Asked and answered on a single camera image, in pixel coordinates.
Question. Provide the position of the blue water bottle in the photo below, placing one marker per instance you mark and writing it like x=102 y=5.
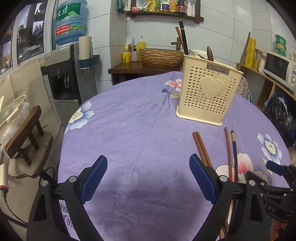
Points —
x=70 y=22

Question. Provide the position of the water dispenser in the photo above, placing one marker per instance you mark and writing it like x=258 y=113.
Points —
x=70 y=85

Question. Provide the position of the black plastic bag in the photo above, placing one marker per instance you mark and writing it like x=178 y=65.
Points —
x=280 y=110

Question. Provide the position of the wooden shelf unit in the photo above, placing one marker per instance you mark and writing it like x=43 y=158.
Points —
x=261 y=86

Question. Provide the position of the floral cloth covered chair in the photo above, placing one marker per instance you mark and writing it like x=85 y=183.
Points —
x=243 y=88

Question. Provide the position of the yellow mug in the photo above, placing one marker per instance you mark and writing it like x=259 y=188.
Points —
x=126 y=57

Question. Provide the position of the beige plastic utensil holder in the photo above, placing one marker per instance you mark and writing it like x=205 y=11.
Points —
x=207 y=90

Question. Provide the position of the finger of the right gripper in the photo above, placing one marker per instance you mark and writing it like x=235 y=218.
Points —
x=280 y=170

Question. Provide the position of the wall shelf with bottles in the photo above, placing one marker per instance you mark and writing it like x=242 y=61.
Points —
x=177 y=9

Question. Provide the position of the brown white rice cooker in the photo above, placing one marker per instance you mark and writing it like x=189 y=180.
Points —
x=196 y=52

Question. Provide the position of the bronze faucet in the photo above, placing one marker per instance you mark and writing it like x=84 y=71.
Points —
x=177 y=44

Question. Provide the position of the small wooden stool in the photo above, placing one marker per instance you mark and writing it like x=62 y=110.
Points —
x=14 y=145

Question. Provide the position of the yellow soap bottle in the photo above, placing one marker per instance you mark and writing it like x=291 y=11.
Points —
x=140 y=45

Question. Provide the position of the green stacked bowls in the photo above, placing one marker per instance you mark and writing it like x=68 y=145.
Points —
x=280 y=45

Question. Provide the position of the paper cup stack holder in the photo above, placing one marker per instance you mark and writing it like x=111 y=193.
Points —
x=86 y=57

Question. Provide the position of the dark wooden spoon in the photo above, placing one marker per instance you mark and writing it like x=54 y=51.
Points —
x=210 y=54

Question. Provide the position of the woven basin sink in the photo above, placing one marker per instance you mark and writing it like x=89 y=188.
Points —
x=161 y=58

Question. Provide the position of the purple floral tablecloth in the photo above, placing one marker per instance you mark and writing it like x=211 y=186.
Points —
x=148 y=191

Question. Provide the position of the dark wooden sink table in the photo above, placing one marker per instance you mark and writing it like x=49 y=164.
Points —
x=128 y=71

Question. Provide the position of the yellow tall box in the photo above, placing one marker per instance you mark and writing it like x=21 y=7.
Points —
x=250 y=52

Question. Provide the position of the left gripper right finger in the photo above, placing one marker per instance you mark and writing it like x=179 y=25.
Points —
x=202 y=178

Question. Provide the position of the black chopstick gold band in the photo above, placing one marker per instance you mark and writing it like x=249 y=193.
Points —
x=234 y=174

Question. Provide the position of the white microwave oven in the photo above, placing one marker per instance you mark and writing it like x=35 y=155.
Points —
x=281 y=69

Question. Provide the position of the black chopstick group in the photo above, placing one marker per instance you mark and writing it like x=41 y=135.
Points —
x=185 y=46

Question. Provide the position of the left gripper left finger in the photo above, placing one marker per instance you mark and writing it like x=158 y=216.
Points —
x=90 y=179

